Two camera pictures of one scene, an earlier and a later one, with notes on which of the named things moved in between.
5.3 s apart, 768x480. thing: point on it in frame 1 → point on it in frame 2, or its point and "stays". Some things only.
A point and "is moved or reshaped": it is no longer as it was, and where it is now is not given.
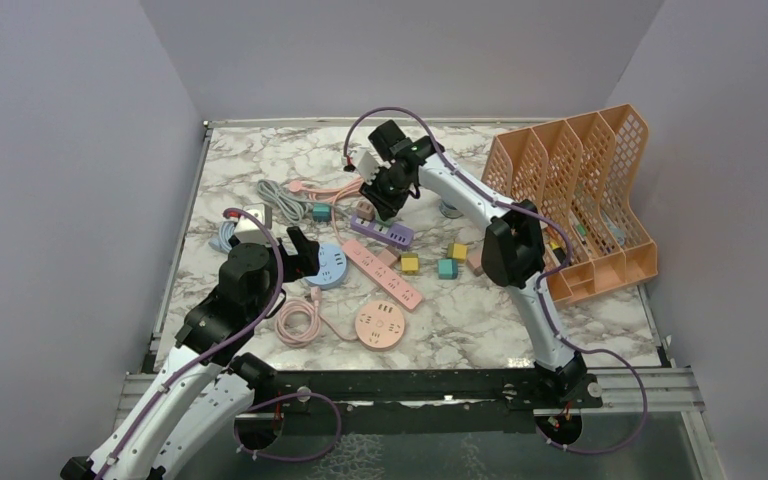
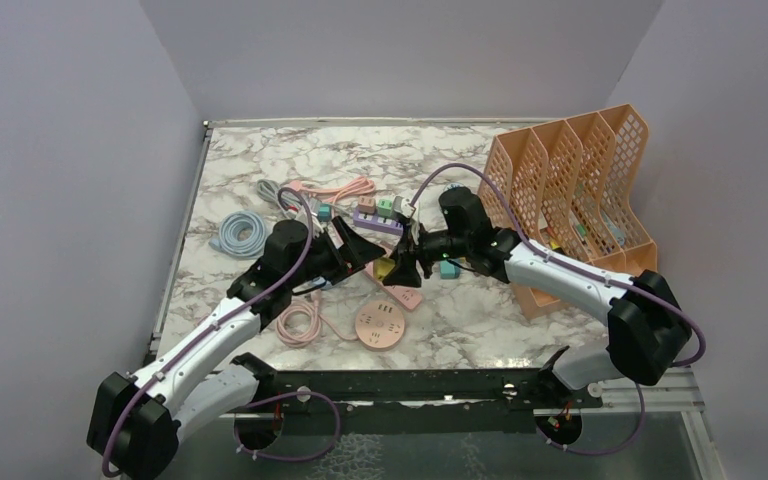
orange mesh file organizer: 590,170 stays
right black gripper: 386,209 → 405,270
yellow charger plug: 409,263 is moved or reshaped
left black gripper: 303,264 → 352,256
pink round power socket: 379,325 stays
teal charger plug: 447,268 stays
